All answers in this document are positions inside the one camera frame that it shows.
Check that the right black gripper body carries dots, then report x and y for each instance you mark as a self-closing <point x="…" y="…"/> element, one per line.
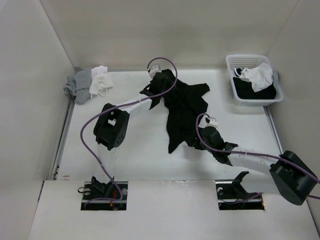
<point x="198" y="145"/>

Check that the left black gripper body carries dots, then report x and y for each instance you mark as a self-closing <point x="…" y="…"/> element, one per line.
<point x="167" y="87"/>

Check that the black tank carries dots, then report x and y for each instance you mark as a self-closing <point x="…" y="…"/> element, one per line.
<point x="184" y="103"/>
<point x="244" y="91"/>

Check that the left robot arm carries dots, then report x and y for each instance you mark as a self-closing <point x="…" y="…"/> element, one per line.
<point x="111" y="128"/>

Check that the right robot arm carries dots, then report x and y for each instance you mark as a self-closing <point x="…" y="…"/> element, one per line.
<point x="285" y="175"/>

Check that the black tank top in basket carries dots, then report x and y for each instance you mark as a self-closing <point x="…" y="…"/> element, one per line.
<point x="244" y="91"/>

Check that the white tank top on table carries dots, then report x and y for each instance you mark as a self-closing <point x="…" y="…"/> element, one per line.
<point x="101" y="81"/>

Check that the white tank top in basket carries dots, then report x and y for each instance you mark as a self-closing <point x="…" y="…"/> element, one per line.
<point x="260" y="77"/>

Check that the grey tank top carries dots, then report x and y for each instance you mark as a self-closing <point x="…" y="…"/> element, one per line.
<point x="78" y="86"/>

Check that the white plastic basket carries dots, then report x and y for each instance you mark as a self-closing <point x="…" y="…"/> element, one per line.
<point x="251" y="61"/>

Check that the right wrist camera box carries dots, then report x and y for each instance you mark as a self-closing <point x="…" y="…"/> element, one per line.
<point x="211" y="122"/>

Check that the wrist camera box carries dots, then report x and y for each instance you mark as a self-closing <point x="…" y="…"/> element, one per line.
<point x="211" y="122"/>
<point x="152" y="70"/>

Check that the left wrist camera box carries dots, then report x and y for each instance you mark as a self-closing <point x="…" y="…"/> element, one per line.
<point x="152" y="70"/>

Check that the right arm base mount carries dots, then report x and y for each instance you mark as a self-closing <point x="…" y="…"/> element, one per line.
<point x="231" y="196"/>

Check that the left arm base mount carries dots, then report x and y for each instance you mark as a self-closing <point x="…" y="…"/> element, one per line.
<point x="107" y="200"/>

